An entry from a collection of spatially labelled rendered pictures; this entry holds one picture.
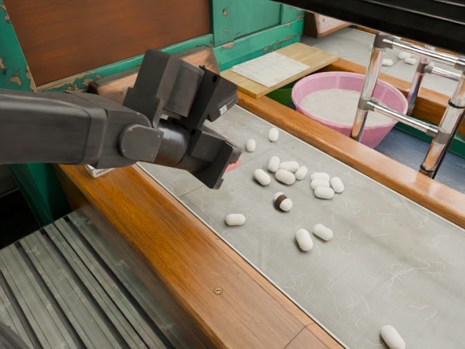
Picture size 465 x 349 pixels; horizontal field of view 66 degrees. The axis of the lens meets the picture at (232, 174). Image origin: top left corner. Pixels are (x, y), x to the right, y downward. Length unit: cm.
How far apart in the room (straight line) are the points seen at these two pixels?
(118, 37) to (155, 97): 42
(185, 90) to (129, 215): 25
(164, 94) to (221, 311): 27
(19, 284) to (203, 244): 32
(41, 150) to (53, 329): 36
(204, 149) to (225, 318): 21
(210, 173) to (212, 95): 11
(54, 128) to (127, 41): 52
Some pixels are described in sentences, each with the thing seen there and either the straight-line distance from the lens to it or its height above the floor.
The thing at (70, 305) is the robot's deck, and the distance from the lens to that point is 64.
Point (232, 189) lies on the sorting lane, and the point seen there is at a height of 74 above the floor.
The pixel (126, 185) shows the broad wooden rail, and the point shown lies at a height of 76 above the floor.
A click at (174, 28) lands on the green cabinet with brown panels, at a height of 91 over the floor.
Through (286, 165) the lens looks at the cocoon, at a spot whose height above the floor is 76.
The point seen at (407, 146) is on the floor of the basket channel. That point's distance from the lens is 96.
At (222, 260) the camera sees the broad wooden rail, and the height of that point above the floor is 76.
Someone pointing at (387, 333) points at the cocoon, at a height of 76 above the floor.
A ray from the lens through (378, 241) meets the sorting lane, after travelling 62.
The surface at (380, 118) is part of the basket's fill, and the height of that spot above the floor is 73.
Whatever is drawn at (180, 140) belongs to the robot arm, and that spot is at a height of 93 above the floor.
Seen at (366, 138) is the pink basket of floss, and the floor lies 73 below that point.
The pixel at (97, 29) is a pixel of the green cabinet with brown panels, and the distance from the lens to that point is 79.
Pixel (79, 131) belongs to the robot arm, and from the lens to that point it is 33.
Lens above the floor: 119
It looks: 41 degrees down
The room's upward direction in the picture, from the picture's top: straight up
